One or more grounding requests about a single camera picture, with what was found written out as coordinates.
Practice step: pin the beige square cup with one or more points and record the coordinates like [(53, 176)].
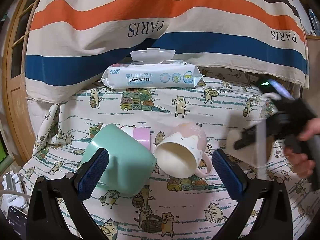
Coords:
[(250, 146)]

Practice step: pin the white power strip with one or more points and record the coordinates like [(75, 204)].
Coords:
[(13, 193)]

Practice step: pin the wooden door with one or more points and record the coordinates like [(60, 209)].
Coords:
[(17, 27)]

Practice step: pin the mint green cup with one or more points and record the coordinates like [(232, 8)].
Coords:
[(127, 165)]

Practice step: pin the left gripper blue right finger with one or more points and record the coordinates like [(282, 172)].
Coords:
[(274, 219)]

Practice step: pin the black smartphone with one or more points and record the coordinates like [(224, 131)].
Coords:
[(18, 220)]

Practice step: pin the pink and white cup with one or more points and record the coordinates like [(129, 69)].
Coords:
[(139, 138)]

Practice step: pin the pink and cream mug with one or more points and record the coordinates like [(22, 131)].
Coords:
[(182, 153)]

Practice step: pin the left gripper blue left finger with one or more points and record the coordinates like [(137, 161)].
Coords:
[(45, 220)]

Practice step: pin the right hand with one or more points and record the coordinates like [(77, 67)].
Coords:
[(301, 164)]

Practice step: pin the baby wipes pack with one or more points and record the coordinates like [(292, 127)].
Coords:
[(152, 68)]

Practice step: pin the striped Paris canvas cloth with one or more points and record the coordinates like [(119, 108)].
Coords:
[(72, 42)]

